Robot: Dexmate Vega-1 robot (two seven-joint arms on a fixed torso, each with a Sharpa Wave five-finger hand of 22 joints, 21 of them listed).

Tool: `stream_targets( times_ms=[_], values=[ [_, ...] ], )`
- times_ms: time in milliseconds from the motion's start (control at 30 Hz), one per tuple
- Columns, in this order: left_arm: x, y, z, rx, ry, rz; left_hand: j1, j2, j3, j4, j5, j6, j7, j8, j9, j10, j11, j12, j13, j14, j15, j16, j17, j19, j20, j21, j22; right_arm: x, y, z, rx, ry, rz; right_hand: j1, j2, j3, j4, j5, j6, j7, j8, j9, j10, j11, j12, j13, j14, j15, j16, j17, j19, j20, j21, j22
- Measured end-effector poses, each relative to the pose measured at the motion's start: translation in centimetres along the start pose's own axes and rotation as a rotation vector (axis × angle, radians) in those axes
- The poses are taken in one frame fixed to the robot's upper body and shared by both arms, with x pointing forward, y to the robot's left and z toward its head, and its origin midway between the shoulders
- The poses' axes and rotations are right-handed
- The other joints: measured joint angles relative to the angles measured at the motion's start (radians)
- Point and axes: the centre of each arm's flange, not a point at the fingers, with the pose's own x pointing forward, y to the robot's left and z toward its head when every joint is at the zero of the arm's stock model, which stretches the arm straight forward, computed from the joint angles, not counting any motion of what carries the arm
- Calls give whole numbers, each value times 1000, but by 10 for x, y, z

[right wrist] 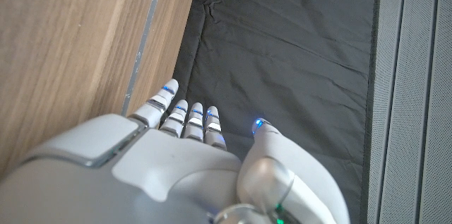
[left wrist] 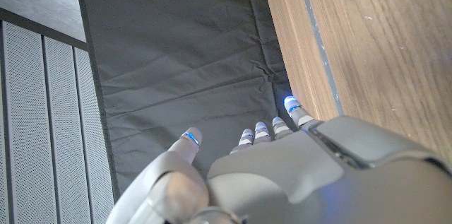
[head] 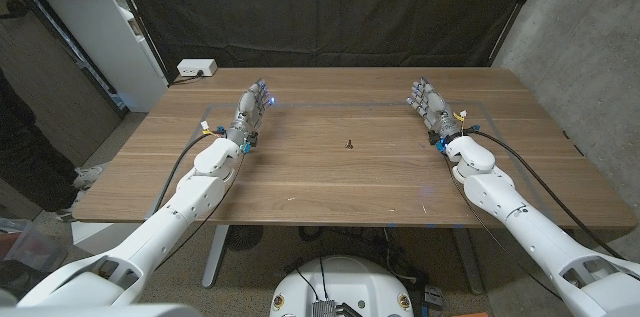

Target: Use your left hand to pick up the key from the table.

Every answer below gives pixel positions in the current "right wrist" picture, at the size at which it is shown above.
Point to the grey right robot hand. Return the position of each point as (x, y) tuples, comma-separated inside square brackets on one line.
[(159, 174)]

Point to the black backdrop cloth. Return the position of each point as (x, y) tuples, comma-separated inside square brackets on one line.
[(282, 58)]

